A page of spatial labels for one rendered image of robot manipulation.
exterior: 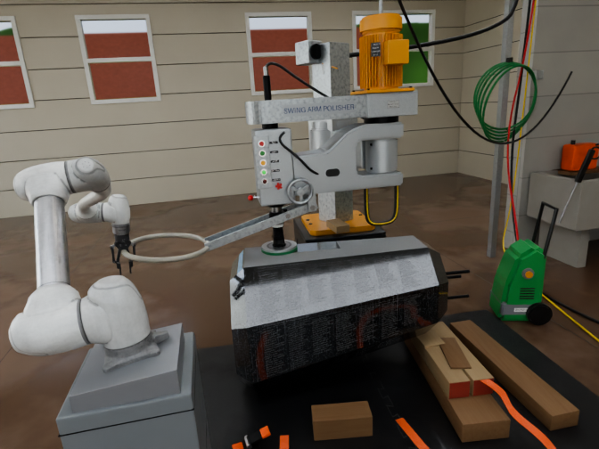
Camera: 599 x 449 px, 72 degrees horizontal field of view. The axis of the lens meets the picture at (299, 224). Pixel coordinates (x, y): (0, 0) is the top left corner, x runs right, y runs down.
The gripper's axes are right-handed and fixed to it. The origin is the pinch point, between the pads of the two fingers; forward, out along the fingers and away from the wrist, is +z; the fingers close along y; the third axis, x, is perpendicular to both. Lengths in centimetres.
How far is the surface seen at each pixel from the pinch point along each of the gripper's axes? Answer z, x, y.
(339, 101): -92, -35, 112
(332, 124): -77, 17, 141
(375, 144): -69, -38, 137
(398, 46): -120, -48, 139
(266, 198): -39, -25, 74
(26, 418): 90, 15, -60
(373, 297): 9, -72, 117
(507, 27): -162, 44, 338
